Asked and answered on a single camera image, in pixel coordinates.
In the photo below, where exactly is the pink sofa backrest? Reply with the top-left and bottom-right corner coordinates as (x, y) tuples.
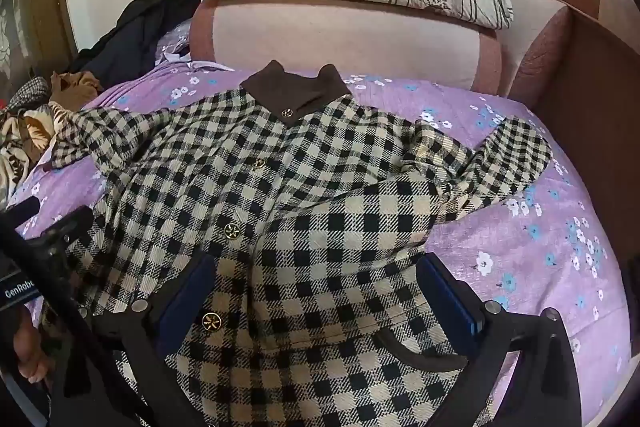
(190, 0), (503, 95)

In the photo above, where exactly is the houndstooth cloth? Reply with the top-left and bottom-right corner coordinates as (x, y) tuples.
(7, 76), (51, 110)

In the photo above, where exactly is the black beige checkered coat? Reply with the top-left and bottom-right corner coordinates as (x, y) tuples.
(50, 59), (553, 427)

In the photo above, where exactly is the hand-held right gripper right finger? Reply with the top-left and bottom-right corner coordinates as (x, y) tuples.
(415, 253), (583, 427)

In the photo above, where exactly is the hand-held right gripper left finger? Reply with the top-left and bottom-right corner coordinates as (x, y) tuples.
(50, 251), (221, 427)

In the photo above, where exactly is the person's left hand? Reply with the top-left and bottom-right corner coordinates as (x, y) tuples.
(14, 321), (55, 384)

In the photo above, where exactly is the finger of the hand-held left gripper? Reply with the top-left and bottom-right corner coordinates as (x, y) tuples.
(9, 196), (42, 224)
(41, 206), (96, 259)

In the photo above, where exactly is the wooden glass door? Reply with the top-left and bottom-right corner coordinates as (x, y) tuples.
(0, 0), (76, 108)

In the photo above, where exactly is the lavender shirt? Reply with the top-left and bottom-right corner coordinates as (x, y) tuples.
(152, 42), (236, 75)

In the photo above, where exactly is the black jacket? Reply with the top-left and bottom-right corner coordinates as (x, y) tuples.
(67, 0), (202, 80)

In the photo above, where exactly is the gold patterned cloth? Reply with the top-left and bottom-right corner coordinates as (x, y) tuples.
(0, 102), (68, 208)

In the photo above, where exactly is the purple floral bedsheet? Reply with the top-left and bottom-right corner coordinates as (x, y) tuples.
(5, 19), (636, 427)

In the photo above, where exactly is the brown cloth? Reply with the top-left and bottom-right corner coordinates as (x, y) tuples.
(50, 69), (106, 110)

